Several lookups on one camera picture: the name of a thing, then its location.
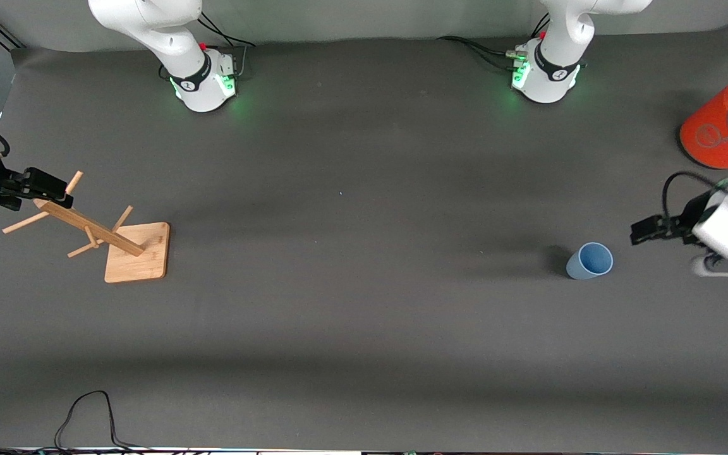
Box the black left arm base cables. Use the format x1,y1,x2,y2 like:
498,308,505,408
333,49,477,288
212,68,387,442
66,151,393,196
437,13,551,70

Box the light blue plastic cup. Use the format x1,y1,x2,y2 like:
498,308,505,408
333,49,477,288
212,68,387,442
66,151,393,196
566,242,614,281

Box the black looped cable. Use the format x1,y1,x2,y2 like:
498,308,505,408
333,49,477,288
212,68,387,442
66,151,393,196
53,390,156,453

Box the orange cylindrical can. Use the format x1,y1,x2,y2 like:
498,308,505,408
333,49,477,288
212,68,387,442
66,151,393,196
679,76,728,170

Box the wooden mug tree rack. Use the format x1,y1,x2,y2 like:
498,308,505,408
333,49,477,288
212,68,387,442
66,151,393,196
2,171,171,284

